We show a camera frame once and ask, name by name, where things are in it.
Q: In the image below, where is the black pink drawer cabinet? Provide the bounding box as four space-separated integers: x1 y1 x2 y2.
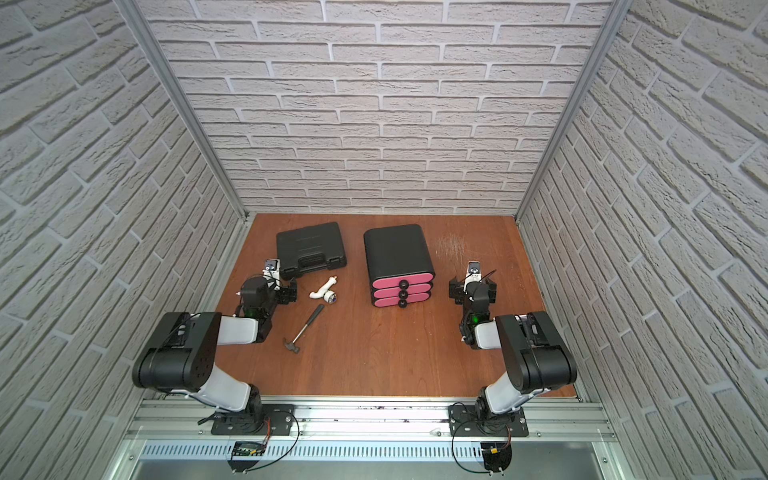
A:
363 224 435 309

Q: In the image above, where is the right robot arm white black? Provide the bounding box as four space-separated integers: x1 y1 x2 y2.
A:
449 275 578 420

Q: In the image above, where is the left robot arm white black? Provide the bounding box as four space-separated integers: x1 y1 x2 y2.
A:
132 276 297 419

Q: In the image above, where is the white plastic water tap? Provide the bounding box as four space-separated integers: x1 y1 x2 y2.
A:
309 276 337 304

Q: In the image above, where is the black plastic tool case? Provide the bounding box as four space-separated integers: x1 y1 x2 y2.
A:
276 222 347 281

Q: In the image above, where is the left small circuit board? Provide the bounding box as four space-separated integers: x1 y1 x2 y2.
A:
228 441 267 473

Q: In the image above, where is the right small connector board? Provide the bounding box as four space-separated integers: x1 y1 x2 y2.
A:
481 442 513 475

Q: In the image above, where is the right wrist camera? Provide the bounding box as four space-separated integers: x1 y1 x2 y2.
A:
464 261 483 285

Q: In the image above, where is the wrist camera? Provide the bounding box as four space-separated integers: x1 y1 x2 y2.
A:
263 259 281 283
464 261 483 285

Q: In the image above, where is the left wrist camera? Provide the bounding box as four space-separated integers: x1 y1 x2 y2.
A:
263 259 281 283

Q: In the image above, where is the hammer with black handle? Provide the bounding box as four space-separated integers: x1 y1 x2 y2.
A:
283 305 325 354

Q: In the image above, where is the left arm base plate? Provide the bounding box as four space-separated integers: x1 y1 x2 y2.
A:
211 403 296 437

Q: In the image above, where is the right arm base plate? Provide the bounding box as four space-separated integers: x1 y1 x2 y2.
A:
448 402 529 438

